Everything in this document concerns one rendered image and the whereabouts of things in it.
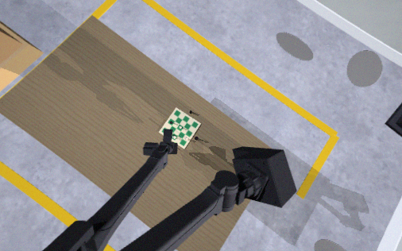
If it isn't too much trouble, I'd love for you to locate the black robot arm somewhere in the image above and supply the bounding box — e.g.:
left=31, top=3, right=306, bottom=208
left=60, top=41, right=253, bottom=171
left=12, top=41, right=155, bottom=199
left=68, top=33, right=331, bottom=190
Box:
left=43, top=129, right=269, bottom=251

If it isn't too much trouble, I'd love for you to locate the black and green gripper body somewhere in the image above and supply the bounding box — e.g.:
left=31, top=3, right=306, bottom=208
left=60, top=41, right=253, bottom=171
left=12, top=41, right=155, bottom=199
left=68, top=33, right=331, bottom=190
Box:
left=169, top=143, right=178, bottom=154

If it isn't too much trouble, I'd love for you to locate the green and white chessboard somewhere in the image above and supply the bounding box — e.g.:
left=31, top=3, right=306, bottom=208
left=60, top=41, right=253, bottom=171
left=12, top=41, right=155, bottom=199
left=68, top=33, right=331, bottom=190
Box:
left=159, top=108, right=201, bottom=149

